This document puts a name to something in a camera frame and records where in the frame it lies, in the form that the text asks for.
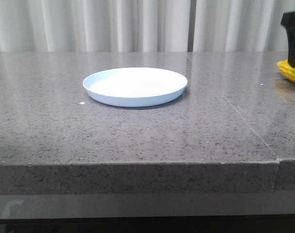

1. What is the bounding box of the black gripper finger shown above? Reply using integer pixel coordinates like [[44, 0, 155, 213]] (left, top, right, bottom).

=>
[[280, 11, 295, 68]]

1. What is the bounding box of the yellow corn cob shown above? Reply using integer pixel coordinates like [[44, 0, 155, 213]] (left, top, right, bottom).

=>
[[277, 60, 295, 83]]

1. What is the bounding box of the light blue round plate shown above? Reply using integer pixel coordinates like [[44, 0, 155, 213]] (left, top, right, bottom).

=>
[[82, 67, 188, 107]]

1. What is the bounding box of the white pleated curtain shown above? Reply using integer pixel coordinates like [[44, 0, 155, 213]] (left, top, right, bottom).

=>
[[0, 0, 295, 52]]

